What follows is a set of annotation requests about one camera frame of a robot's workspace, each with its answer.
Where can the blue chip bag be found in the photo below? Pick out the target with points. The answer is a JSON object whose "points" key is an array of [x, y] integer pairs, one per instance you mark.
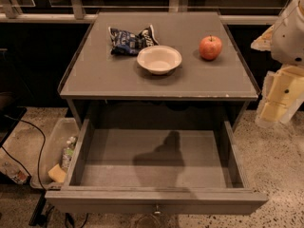
{"points": [[128, 43]]}

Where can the plastic bottle in bin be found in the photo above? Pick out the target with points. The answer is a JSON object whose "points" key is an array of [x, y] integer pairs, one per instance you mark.
{"points": [[68, 151]]}

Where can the yellow sponge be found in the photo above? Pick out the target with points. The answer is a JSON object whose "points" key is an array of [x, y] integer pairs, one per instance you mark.
{"points": [[57, 174]]}

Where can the red apple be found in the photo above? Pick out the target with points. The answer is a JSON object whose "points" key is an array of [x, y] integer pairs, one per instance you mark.
{"points": [[210, 47]]}

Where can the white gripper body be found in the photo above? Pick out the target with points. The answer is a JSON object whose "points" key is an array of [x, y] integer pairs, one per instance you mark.
{"points": [[289, 39]]}

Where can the clear plastic bin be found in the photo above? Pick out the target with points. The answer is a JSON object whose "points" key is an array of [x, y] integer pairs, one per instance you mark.
{"points": [[53, 151]]}

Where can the white bowl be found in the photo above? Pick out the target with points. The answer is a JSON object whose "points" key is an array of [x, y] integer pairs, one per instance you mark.
{"points": [[159, 60]]}

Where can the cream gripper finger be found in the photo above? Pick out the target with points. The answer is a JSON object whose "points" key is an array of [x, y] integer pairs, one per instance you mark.
{"points": [[263, 42], [282, 95]]}

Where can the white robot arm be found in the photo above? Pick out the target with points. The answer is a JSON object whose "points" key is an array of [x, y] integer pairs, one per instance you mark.
{"points": [[282, 91]]}

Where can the metal railing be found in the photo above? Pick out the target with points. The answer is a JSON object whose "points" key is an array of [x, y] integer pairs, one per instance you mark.
{"points": [[231, 12]]}

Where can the black floor stand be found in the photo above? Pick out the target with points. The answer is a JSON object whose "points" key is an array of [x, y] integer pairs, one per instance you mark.
{"points": [[37, 217]]}

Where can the grey top drawer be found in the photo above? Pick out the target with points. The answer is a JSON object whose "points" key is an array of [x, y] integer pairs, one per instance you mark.
{"points": [[156, 172]]}

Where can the grey drawer cabinet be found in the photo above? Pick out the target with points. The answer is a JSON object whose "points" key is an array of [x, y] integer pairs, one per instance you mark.
{"points": [[96, 74]]}

